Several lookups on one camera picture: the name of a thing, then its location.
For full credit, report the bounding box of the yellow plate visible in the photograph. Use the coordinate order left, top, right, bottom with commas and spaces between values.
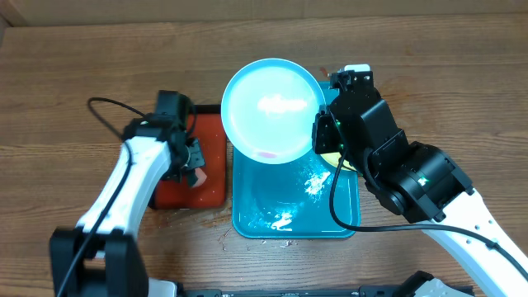
321, 151, 358, 172

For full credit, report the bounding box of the light blue plate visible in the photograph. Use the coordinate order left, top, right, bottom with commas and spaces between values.
220, 59, 325, 164

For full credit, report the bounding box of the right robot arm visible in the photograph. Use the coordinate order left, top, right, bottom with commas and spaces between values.
313, 97, 527, 296

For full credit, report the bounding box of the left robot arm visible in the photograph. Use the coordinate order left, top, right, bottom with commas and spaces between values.
49, 119, 204, 296

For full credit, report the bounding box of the black tray with red liquid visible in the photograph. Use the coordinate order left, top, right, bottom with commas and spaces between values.
149, 105, 227, 210

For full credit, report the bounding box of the teal plastic serving tray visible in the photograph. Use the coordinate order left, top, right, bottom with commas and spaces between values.
231, 81, 361, 240

